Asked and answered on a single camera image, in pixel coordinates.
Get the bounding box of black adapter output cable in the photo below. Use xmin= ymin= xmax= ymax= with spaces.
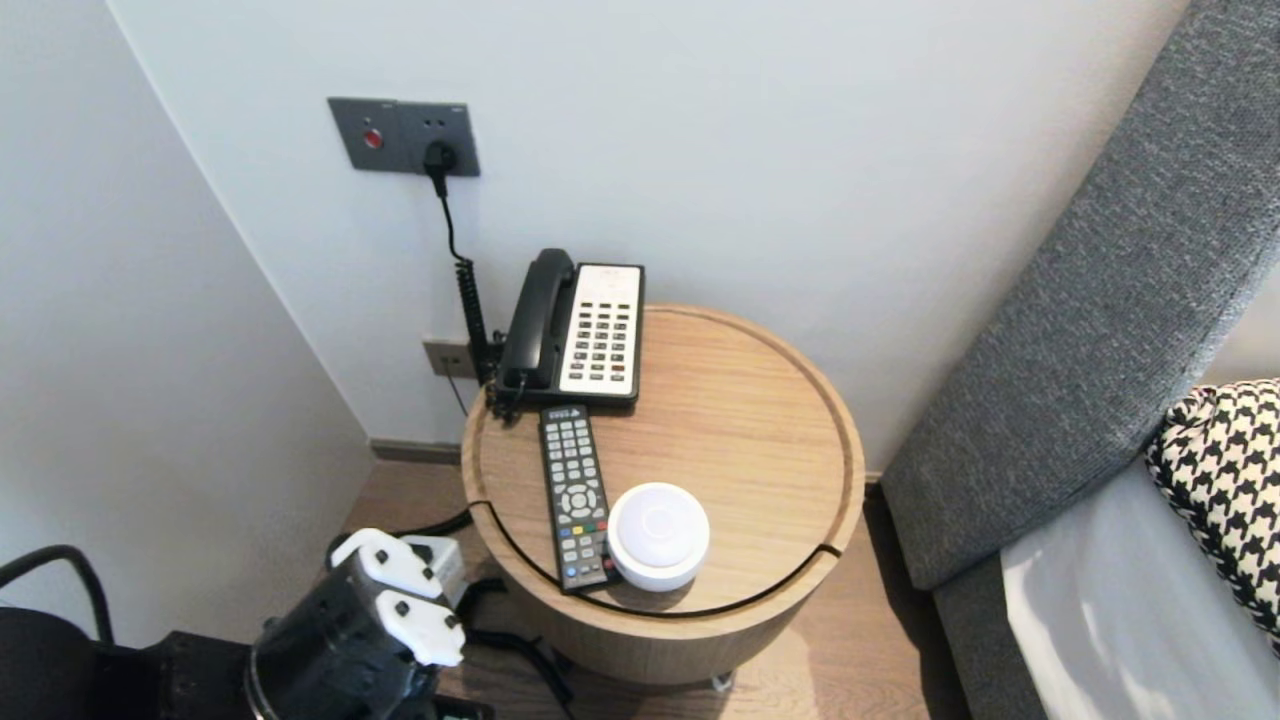
xmin=462 ymin=578 xmax=579 ymax=719

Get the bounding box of black coiled power cable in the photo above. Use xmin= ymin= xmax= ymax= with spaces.
xmin=395 ymin=175 xmax=496 ymax=541

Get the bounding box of round wooden side table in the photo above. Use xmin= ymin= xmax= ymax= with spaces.
xmin=462 ymin=305 xmax=867 ymax=686

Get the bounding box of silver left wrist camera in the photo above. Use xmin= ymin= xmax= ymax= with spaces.
xmin=405 ymin=537 xmax=467 ymax=601

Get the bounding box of black remote control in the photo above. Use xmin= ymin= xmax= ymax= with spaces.
xmin=540 ymin=405 xmax=623 ymax=594

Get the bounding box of white round lidded box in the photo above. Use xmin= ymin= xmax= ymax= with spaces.
xmin=607 ymin=482 xmax=713 ymax=593

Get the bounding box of black and white desk telephone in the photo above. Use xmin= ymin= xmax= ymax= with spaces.
xmin=497 ymin=263 xmax=647 ymax=409

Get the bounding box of grey skirting board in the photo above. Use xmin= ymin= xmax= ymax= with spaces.
xmin=370 ymin=438 xmax=466 ymax=467

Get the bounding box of grey wall power socket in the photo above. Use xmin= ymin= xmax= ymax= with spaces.
xmin=398 ymin=101 xmax=481 ymax=178

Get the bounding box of beige wall phone socket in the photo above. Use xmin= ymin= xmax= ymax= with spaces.
xmin=424 ymin=338 xmax=481 ymax=379

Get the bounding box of grey upholstered headboard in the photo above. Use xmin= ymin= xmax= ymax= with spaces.
xmin=880 ymin=0 xmax=1280 ymax=591

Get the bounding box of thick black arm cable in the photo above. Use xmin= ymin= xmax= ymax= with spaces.
xmin=0 ymin=545 xmax=113 ymax=646

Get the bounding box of grey fabric bed frame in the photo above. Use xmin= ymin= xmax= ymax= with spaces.
xmin=930 ymin=555 xmax=1046 ymax=720

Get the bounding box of black coiled handset cord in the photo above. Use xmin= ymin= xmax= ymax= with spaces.
xmin=487 ymin=370 xmax=531 ymax=426

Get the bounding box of grey switch plate red button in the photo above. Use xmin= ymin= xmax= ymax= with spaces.
xmin=330 ymin=97 xmax=404 ymax=172

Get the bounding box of black telephone handset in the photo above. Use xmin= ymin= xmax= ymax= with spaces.
xmin=500 ymin=250 xmax=579 ymax=391

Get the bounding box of white left wrist end plate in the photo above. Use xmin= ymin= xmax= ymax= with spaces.
xmin=330 ymin=528 xmax=467 ymax=668

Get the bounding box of black power plug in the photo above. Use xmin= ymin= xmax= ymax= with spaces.
xmin=423 ymin=141 xmax=459 ymax=196

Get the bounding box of black white houndstooth pillow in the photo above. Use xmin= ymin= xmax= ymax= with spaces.
xmin=1143 ymin=380 xmax=1280 ymax=656

